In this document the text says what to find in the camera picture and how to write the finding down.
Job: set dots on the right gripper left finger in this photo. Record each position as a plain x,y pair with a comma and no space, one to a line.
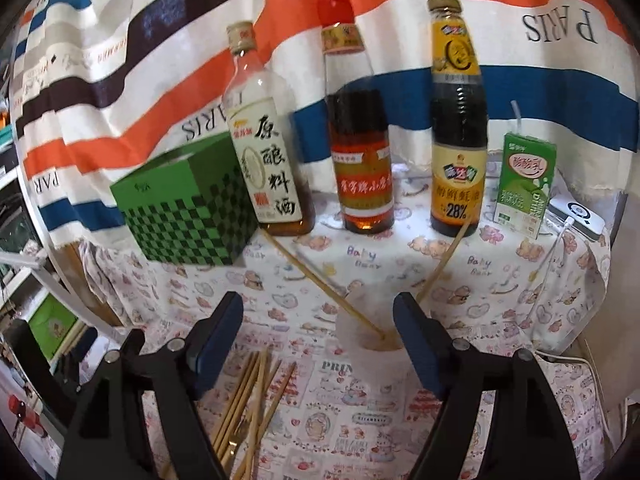
107,436

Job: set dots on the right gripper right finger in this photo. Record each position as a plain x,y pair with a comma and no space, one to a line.
527,437

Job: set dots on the green storage box on shelf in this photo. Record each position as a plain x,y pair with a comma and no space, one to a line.
50,324

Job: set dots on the printed bear tablecloth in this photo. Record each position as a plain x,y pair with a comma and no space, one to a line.
502,290

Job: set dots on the translucent white plastic cup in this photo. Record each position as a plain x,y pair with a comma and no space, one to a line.
379,362

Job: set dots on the green checkered box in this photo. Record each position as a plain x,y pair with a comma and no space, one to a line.
189,205

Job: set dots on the white power bank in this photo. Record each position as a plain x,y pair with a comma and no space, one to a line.
585,221

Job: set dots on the green milk drink carton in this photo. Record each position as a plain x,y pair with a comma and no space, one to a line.
526,178

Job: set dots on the dark oyster sauce bottle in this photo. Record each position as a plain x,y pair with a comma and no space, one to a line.
459,123

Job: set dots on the red cap oil bottle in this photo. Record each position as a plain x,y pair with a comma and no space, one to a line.
358,127

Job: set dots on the clear cooking wine bottle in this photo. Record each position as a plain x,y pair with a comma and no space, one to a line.
258,105

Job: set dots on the striped Paris cloth backdrop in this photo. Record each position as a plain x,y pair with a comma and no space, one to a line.
99,87

